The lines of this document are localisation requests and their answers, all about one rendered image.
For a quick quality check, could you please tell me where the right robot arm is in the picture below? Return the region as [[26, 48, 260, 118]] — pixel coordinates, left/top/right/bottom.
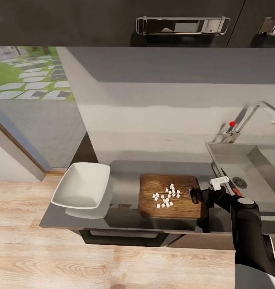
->
[[192, 176, 275, 289]]

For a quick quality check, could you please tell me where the parer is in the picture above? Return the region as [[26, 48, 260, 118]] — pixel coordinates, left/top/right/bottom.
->
[[221, 169, 243, 197]]

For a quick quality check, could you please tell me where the bowl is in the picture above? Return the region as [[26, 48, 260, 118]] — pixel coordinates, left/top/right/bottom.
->
[[51, 162, 110, 209]]

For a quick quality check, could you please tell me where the cutting board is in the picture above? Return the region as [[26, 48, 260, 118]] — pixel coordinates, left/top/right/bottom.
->
[[139, 174, 208, 219]]

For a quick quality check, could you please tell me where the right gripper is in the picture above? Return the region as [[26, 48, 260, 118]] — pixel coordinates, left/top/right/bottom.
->
[[192, 185, 227, 207]]

